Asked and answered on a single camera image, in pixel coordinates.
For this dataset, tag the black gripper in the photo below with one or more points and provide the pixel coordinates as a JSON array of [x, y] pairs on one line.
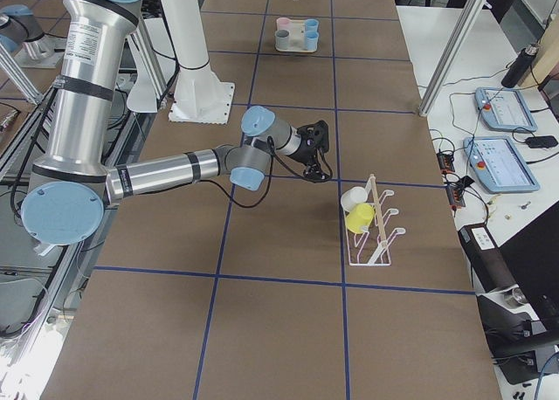
[[305, 152]]

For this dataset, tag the white plastic cup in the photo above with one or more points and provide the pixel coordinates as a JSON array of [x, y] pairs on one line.
[[352, 197]]

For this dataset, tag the yellow plastic cup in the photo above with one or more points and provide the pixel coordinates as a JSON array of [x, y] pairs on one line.
[[360, 218]]

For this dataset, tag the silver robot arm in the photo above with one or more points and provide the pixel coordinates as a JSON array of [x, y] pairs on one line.
[[70, 187]]

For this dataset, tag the pink plastic cup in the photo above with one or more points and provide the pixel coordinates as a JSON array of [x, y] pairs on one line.
[[283, 23]]

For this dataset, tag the blue plastic cup far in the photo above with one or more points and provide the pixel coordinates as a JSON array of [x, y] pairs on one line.
[[311, 24]]

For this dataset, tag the blue plastic cup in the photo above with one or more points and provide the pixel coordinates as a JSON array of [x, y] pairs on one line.
[[311, 39], [311, 24]]

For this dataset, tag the grey plastic cup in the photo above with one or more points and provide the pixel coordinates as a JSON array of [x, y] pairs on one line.
[[282, 40]]

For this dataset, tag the blue plastic cup near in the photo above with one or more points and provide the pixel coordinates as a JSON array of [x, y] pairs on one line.
[[311, 39]]

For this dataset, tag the cream plastic tray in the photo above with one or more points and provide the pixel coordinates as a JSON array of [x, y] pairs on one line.
[[297, 30]]

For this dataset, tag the near teach pendant tablet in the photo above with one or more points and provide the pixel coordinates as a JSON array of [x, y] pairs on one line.
[[498, 165]]

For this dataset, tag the teach pendant tablet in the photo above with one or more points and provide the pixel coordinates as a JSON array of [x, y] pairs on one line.
[[504, 109], [498, 165]]

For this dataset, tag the far teach pendant tablet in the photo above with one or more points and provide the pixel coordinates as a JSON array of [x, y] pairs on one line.
[[504, 109]]

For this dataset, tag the black label box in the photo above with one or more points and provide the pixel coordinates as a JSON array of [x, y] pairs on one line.
[[485, 257]]

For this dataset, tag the black water bottle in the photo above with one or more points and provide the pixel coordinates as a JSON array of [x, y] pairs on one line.
[[520, 66]]

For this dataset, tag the black monitor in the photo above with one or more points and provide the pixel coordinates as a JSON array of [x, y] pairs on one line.
[[532, 257]]

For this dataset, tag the white wire cup rack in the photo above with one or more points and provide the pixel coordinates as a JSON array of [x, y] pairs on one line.
[[372, 248]]

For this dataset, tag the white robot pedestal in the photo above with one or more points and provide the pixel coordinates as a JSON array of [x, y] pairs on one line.
[[200, 96]]

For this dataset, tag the aluminium frame post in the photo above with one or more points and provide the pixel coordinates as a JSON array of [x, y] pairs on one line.
[[471, 9]]

